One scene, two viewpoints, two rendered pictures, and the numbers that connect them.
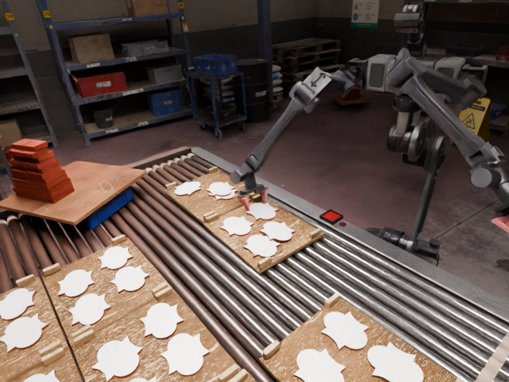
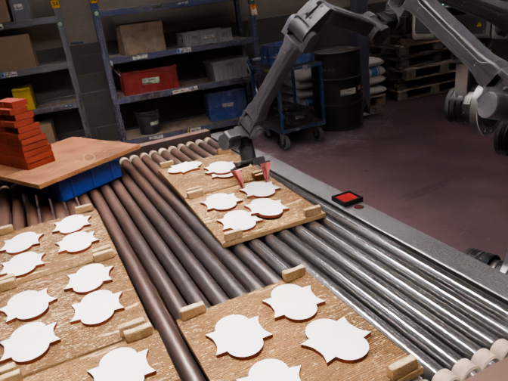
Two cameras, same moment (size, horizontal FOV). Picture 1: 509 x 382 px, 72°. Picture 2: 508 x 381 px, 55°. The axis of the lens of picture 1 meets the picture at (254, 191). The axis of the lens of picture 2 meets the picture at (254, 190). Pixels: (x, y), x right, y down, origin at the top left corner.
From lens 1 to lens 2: 0.54 m
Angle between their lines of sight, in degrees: 15
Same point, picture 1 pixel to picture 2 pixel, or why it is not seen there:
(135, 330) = (59, 285)
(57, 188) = (35, 153)
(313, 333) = (254, 302)
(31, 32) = (78, 22)
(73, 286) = (17, 244)
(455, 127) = (466, 48)
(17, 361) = not seen: outside the picture
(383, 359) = (324, 332)
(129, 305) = (64, 264)
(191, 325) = (118, 285)
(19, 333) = not seen: outside the picture
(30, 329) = not seen: outside the picture
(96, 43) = (146, 32)
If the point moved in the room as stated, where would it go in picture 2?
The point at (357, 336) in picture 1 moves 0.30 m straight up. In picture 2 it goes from (305, 308) to (292, 182)
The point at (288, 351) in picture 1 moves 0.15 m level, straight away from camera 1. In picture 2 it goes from (214, 316) to (236, 280)
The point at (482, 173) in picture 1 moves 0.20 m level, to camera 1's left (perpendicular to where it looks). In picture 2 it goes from (488, 99) to (391, 105)
